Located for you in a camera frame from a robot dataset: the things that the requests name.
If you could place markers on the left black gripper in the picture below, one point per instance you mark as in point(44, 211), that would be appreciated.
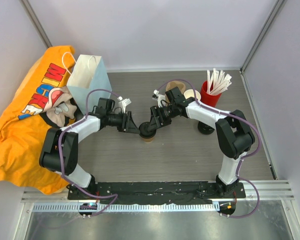
point(129, 126)

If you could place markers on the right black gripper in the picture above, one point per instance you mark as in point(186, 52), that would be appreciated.
point(155, 123)

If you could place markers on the black plastic cup lid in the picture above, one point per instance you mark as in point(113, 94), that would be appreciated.
point(144, 132)

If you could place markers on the single brown paper cup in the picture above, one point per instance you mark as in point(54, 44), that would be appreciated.
point(148, 139)

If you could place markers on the stack of paper cups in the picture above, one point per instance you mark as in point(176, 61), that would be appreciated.
point(191, 94)

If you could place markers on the white blue paper bag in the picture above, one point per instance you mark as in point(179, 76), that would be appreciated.
point(88, 82)

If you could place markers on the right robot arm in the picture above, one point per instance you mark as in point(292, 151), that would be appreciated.
point(234, 136)

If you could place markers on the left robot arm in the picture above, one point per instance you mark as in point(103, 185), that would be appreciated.
point(60, 149)

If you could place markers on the stacked pulp cup carriers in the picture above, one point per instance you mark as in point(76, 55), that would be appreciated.
point(172, 84)

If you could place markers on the red straw holder cup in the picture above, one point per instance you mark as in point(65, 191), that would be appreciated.
point(210, 100)

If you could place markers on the wrapped white straws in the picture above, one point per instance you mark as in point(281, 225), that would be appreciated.
point(217, 81)

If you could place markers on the orange printed shirt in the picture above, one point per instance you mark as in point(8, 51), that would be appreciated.
point(41, 102)

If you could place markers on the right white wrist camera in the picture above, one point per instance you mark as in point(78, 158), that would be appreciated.
point(159, 98)

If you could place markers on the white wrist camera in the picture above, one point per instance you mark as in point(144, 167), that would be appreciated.
point(159, 98)
point(123, 103)

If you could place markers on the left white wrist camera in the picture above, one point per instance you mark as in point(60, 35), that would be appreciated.
point(123, 103)

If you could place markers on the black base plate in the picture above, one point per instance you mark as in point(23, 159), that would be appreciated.
point(169, 192)

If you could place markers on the white slotted cable duct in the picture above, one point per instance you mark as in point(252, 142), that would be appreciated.
point(87, 207)

